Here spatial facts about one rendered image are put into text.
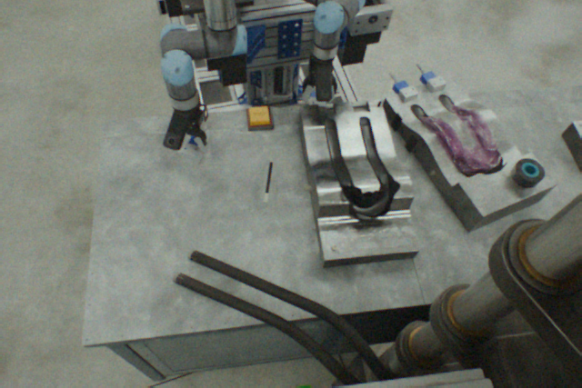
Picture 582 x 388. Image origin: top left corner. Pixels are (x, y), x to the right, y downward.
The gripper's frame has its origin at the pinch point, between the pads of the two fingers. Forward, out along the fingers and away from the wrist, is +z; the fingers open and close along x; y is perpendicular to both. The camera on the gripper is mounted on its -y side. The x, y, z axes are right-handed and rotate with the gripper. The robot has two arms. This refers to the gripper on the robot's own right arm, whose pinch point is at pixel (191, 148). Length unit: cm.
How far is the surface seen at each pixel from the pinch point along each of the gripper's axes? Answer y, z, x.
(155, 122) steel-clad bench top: 8.2, 4.6, 16.9
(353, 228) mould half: -11, -2, -53
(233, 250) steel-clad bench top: -24.8, 4.5, -22.7
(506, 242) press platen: -40, -69, -67
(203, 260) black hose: -31.3, 0.7, -16.9
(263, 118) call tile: 18.6, 0.9, -16.3
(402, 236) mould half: -9, -2, -66
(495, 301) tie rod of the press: -43, -59, -71
